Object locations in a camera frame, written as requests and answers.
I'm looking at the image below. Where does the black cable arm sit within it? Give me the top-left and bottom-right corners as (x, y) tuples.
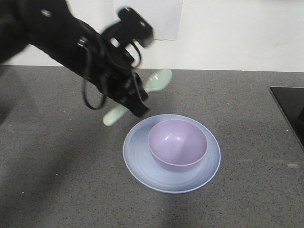
(81, 23), (143, 110)

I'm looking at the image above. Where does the pale green plastic spoon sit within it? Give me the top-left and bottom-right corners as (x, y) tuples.
(103, 68), (172, 126)

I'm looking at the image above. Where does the purple plastic bowl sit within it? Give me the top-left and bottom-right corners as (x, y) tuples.
(147, 119), (209, 172)

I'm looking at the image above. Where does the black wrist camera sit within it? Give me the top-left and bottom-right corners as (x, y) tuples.
(101, 7), (154, 48)

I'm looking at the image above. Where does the light blue plastic plate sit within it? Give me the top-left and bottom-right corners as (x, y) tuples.
(123, 114), (221, 194)

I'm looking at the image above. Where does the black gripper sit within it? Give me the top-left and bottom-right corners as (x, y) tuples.
(78, 37), (149, 117)

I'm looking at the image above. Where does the white paper sign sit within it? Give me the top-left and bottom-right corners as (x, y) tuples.
(67, 0), (183, 40)

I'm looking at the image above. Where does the black gas stove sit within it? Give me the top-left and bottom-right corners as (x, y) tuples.
(270, 86), (304, 148)

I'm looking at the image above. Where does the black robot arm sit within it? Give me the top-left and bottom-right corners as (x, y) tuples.
(0, 0), (153, 117)

